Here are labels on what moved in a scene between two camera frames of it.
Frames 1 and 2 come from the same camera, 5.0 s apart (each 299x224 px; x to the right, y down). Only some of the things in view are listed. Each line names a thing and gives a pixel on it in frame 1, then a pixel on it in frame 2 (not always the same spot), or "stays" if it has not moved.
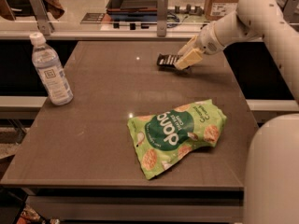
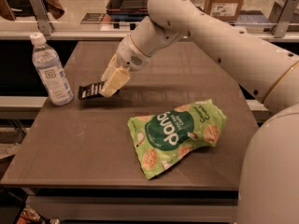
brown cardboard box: (221, 0) stays
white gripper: (207, 41) → (130, 57)
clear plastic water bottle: (50, 70) stays
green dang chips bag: (163, 138) stays
